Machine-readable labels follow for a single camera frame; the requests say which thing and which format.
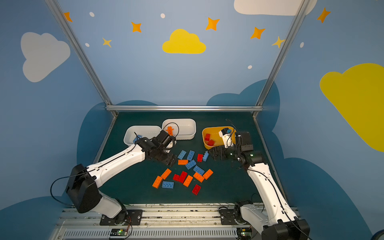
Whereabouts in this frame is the small orange lego piece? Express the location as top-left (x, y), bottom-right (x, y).
top-left (167, 126), bottom-right (174, 136)

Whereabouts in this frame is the blue lego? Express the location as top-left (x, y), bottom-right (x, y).
top-left (185, 160), bottom-right (197, 170)
top-left (178, 150), bottom-right (187, 160)
top-left (193, 166), bottom-right (205, 176)
top-left (187, 150), bottom-right (195, 161)
top-left (162, 181), bottom-right (175, 189)
top-left (203, 151), bottom-right (209, 162)
top-left (133, 135), bottom-right (143, 144)

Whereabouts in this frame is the orange lego row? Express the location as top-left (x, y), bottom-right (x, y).
top-left (178, 160), bottom-right (189, 166)

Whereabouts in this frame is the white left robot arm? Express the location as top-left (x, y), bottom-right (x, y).
top-left (66, 130), bottom-right (177, 225)

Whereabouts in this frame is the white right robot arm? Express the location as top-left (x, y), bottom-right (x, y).
top-left (209, 128), bottom-right (310, 240)

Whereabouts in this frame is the blue lego on edge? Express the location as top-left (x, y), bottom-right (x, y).
top-left (203, 151), bottom-right (209, 162)

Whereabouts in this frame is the yellow plastic bin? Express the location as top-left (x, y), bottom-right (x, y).
top-left (202, 126), bottom-right (236, 150)

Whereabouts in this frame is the white left plastic bin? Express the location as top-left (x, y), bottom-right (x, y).
top-left (123, 126), bottom-right (161, 146)

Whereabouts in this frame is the white plastic bin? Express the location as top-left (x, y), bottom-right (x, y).
top-left (162, 119), bottom-right (197, 140)
top-left (123, 126), bottom-right (161, 146)

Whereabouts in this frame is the white middle plastic bin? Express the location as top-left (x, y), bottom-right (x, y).
top-left (162, 119), bottom-right (197, 140)

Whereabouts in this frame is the small red lego lower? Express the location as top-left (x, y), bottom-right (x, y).
top-left (173, 174), bottom-right (180, 181)

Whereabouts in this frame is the long red lego brick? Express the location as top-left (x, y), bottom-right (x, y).
top-left (178, 171), bottom-right (188, 184)

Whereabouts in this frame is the red lego bottom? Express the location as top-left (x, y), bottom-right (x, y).
top-left (192, 184), bottom-right (202, 196)

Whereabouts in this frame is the right green circuit board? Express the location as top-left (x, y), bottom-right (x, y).
top-left (237, 228), bottom-right (253, 240)

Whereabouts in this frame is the green circuit board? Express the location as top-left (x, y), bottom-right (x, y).
top-left (110, 229), bottom-right (128, 238)
top-left (237, 228), bottom-right (253, 240)

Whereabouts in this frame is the left green circuit board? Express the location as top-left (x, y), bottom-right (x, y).
top-left (110, 229), bottom-right (128, 238)

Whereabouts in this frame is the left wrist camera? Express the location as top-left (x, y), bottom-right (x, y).
top-left (166, 139), bottom-right (177, 149)

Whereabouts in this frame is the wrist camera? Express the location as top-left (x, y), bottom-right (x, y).
top-left (219, 128), bottom-right (233, 149)
top-left (166, 139), bottom-right (177, 149)

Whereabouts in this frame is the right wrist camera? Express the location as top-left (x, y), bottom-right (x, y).
top-left (219, 128), bottom-right (233, 149)

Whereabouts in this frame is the horizontal aluminium frame rail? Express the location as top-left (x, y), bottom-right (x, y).
top-left (106, 105), bottom-right (263, 112)

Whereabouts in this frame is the right side floor rail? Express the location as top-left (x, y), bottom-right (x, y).
top-left (252, 111), bottom-right (287, 200)

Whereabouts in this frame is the floor rail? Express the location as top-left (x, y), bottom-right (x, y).
top-left (93, 112), bottom-right (118, 164)
top-left (252, 111), bottom-right (287, 200)

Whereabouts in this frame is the left side floor rail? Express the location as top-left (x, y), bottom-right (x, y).
top-left (93, 112), bottom-right (118, 164)

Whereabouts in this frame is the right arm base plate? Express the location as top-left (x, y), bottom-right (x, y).
top-left (218, 207), bottom-right (249, 225)

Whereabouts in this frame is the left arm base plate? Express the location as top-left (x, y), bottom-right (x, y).
top-left (100, 209), bottom-right (143, 226)

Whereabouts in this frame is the right aluminium frame post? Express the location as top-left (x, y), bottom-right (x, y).
top-left (255, 0), bottom-right (311, 112)

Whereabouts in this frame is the aluminium frame post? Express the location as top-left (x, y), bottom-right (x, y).
top-left (255, 0), bottom-right (311, 112)
top-left (45, 0), bottom-right (113, 106)

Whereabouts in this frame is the left aluminium frame post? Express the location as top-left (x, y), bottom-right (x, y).
top-left (45, 0), bottom-right (113, 106)

